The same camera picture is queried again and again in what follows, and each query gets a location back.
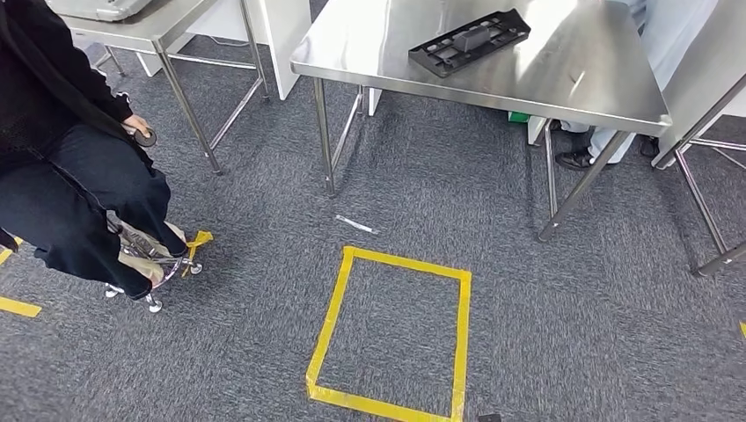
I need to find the person's right hand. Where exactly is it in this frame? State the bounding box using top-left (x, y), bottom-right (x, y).
top-left (122, 114), bottom-right (154, 141)

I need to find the long black plastic part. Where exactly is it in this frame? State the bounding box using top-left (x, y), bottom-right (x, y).
top-left (407, 8), bottom-right (531, 78)

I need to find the grey metal part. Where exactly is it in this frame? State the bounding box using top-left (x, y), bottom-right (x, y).
top-left (46, 0), bottom-right (153, 23)

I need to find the stainless steel workbench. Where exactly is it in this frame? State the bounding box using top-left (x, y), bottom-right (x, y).
top-left (289, 0), bottom-right (672, 243)

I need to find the stainless steel table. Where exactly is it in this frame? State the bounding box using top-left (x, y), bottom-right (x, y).
top-left (651, 0), bottom-right (746, 278)
top-left (61, 0), bottom-right (272, 176)

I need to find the chrome stool base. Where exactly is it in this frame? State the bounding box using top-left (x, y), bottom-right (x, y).
top-left (105, 216), bottom-right (204, 315)

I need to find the white paper strip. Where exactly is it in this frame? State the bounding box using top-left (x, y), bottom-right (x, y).
top-left (334, 214), bottom-right (380, 236)

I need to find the yellow floor tape square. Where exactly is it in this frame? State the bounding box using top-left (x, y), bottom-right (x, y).
top-left (305, 245), bottom-right (473, 422)

